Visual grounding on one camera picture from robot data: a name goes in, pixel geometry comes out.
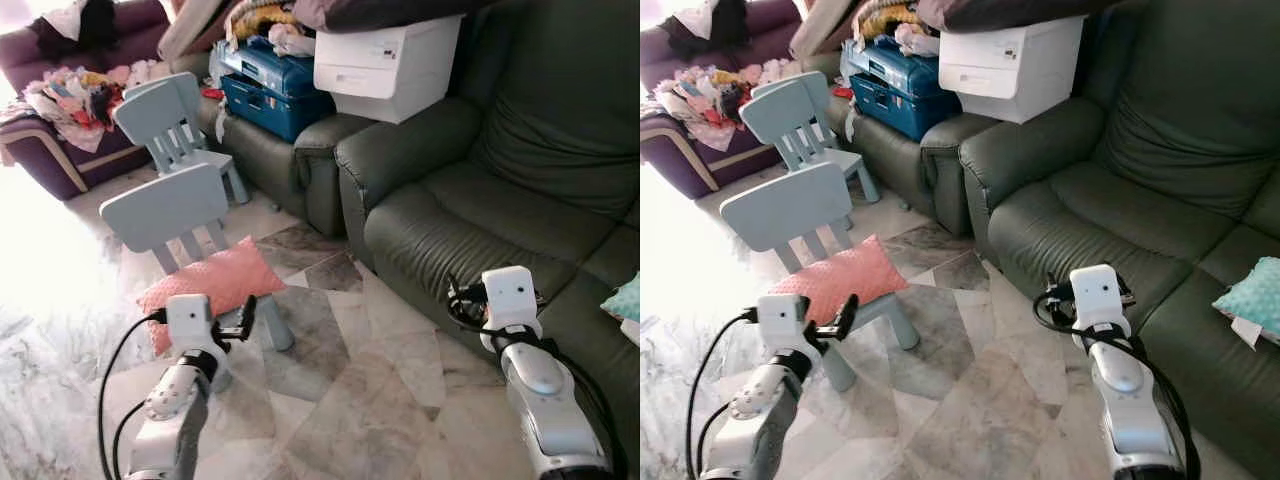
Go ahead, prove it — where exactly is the dark green leather sofa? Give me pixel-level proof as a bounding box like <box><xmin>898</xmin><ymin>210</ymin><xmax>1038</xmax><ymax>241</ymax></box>
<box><xmin>335</xmin><ymin>0</ymin><xmax>640</xmax><ymax>480</ymax></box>
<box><xmin>958</xmin><ymin>0</ymin><xmax>1280</xmax><ymax>480</ymax></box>

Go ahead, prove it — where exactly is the purple sofa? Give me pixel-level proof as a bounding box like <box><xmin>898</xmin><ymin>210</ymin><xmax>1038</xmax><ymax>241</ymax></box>
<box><xmin>0</xmin><ymin>0</ymin><xmax>216</xmax><ymax>202</ymax></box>
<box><xmin>640</xmin><ymin>0</ymin><xmax>843</xmax><ymax>201</ymax></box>

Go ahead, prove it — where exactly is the dark cushion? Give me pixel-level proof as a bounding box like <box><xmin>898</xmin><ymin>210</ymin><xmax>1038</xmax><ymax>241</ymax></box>
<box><xmin>916</xmin><ymin>0</ymin><xmax>1116</xmax><ymax>33</ymax></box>

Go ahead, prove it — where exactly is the blue hard case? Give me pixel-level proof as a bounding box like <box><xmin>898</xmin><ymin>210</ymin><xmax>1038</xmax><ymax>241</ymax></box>
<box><xmin>842</xmin><ymin>38</ymin><xmax>953</xmax><ymax>144</ymax></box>
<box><xmin>215</xmin><ymin>38</ymin><xmax>337</xmax><ymax>144</ymax></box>

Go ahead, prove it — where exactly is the teal dotted pillow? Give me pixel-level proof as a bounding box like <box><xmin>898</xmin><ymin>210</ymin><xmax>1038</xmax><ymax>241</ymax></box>
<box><xmin>1212</xmin><ymin>256</ymin><xmax>1280</xmax><ymax>347</ymax></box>
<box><xmin>600</xmin><ymin>272</ymin><xmax>640</xmax><ymax>323</ymax></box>

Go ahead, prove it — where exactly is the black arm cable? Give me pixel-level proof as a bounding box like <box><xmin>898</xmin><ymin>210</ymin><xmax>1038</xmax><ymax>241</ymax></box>
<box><xmin>97</xmin><ymin>308</ymin><xmax>169</xmax><ymax>480</ymax></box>
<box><xmin>1032</xmin><ymin>274</ymin><xmax>1202</xmax><ymax>480</ymax></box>
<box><xmin>684</xmin><ymin>308</ymin><xmax>761</xmax><ymax>480</ymax></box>
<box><xmin>696</xmin><ymin>400</ymin><xmax>737</xmax><ymax>480</ymax></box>
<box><xmin>112</xmin><ymin>400</ymin><xmax>149</xmax><ymax>480</ymax></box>
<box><xmin>446</xmin><ymin>278</ymin><xmax>629</xmax><ymax>480</ymax></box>

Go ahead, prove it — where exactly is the mixed laundry heap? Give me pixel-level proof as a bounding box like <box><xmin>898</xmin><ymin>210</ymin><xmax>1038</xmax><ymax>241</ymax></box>
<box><xmin>224</xmin><ymin>0</ymin><xmax>319</xmax><ymax>58</ymax></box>
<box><xmin>850</xmin><ymin>0</ymin><xmax>943</xmax><ymax>58</ymax></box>

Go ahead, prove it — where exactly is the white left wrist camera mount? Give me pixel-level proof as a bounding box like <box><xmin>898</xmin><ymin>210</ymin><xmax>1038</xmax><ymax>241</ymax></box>
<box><xmin>165</xmin><ymin>294</ymin><xmax>214</xmax><ymax>352</ymax></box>
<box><xmin>756</xmin><ymin>294</ymin><xmax>810</xmax><ymax>352</ymax></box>

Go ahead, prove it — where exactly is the black bag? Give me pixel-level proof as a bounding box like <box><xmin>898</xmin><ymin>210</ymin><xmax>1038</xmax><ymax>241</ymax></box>
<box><xmin>662</xmin><ymin>0</ymin><xmax>746</xmax><ymax>57</ymax></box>
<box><xmin>30</xmin><ymin>0</ymin><xmax>121</xmax><ymax>57</ymax></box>

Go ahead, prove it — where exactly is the light blue child chair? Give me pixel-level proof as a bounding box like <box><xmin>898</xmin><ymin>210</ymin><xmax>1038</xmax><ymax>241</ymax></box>
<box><xmin>740</xmin><ymin>70</ymin><xmax>882</xmax><ymax>206</ymax></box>
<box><xmin>720</xmin><ymin>160</ymin><xmax>920</xmax><ymax>393</ymax></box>
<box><xmin>100</xmin><ymin>163</ymin><xmax>296</xmax><ymax>393</ymax></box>
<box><xmin>113</xmin><ymin>72</ymin><xmax>251</xmax><ymax>206</ymax></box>

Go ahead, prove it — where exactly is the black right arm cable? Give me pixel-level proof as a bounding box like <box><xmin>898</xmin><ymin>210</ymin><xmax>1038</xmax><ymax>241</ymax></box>
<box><xmin>446</xmin><ymin>278</ymin><xmax>629</xmax><ymax>480</ymax></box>
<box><xmin>1032</xmin><ymin>274</ymin><xmax>1202</xmax><ymax>480</ymax></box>

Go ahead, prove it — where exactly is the colourful clothes pile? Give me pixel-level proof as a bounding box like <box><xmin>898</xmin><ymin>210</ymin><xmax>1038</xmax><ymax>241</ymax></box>
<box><xmin>22</xmin><ymin>60</ymin><xmax>179</xmax><ymax>153</ymax></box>
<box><xmin>652</xmin><ymin>60</ymin><xmax>803</xmax><ymax>153</ymax></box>

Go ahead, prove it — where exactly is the pink fleece pillow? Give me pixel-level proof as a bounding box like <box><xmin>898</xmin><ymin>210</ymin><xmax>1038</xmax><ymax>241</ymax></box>
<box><xmin>767</xmin><ymin>235</ymin><xmax>911</xmax><ymax>327</ymax></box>
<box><xmin>137</xmin><ymin>236</ymin><xmax>287</xmax><ymax>357</ymax></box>

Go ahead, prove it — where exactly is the dark green leather armchair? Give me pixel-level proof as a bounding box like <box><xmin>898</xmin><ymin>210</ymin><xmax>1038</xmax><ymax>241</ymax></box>
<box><xmin>828</xmin><ymin>98</ymin><xmax>1001</xmax><ymax>239</ymax></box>
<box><xmin>198</xmin><ymin>98</ymin><xmax>377</xmax><ymax>239</ymax></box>

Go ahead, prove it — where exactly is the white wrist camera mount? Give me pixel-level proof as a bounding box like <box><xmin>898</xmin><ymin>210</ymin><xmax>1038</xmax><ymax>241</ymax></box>
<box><xmin>482</xmin><ymin>266</ymin><xmax>542</xmax><ymax>337</ymax></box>
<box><xmin>165</xmin><ymin>294</ymin><xmax>214</xmax><ymax>352</ymax></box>
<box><xmin>1069</xmin><ymin>264</ymin><xmax>1132</xmax><ymax>337</ymax></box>
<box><xmin>756</xmin><ymin>294</ymin><xmax>810</xmax><ymax>352</ymax></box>

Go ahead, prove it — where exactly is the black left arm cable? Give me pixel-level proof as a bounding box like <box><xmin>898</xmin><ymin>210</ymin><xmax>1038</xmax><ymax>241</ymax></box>
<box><xmin>112</xmin><ymin>400</ymin><xmax>149</xmax><ymax>480</ymax></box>
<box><xmin>684</xmin><ymin>308</ymin><xmax>761</xmax><ymax>480</ymax></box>
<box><xmin>97</xmin><ymin>308</ymin><xmax>169</xmax><ymax>480</ymax></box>
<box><xmin>696</xmin><ymin>400</ymin><xmax>737</xmax><ymax>480</ymax></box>

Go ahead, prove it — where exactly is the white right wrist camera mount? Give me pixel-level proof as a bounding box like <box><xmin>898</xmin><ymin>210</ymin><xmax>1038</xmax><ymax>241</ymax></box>
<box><xmin>1069</xmin><ymin>264</ymin><xmax>1132</xmax><ymax>337</ymax></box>
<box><xmin>482</xmin><ymin>266</ymin><xmax>542</xmax><ymax>337</ymax></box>

